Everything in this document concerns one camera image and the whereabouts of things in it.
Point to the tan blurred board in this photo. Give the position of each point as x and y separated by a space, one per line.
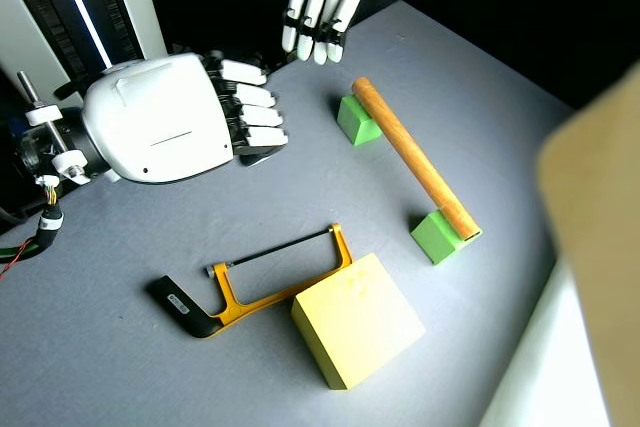
595 197

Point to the yellow foam block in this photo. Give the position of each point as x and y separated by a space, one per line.
360 317

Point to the white blurred surface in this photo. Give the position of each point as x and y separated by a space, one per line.
540 372

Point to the grey table cloth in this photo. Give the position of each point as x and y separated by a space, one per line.
250 207

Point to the green foam block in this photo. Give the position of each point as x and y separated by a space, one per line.
435 239
352 119

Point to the brown wooden dowel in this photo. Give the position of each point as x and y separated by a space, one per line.
405 147

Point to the yellow black hacksaw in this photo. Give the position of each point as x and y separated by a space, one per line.
180 304

